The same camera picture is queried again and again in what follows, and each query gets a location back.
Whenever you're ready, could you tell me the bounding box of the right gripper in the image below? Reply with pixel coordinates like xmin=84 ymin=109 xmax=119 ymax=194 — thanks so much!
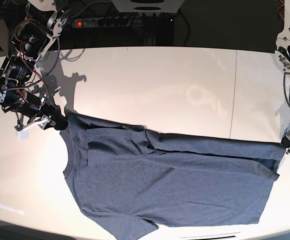
xmin=14 ymin=92 xmax=68 ymax=131

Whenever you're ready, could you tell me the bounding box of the blue grey T-shirt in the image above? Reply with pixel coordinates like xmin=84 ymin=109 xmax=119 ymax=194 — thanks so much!
xmin=60 ymin=113 xmax=285 ymax=240

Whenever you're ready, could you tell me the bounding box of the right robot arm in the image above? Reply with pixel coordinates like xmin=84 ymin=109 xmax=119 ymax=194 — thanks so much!
xmin=0 ymin=0 xmax=71 ymax=132

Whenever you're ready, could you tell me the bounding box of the black power strip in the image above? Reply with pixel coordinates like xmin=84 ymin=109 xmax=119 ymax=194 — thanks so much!
xmin=71 ymin=16 xmax=134 ymax=29

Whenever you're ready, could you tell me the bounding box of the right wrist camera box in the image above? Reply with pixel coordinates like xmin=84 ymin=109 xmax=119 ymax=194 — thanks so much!
xmin=16 ymin=129 xmax=29 ymax=141

